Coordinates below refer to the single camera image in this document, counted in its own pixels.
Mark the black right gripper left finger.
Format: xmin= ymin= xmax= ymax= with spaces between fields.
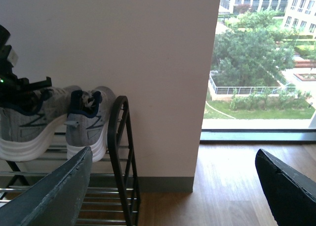
xmin=0 ymin=147 xmax=92 ymax=226

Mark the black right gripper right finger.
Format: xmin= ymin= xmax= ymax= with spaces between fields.
xmin=255 ymin=149 xmax=316 ymax=226

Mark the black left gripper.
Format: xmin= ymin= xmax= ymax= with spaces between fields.
xmin=0 ymin=26 xmax=52 ymax=111

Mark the grey knit sneaker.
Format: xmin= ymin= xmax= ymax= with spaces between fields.
xmin=65 ymin=86 xmax=116 ymax=162
xmin=0 ymin=86 xmax=80 ymax=162

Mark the black metal shoe rack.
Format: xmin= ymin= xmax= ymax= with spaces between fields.
xmin=0 ymin=96 xmax=141 ymax=226

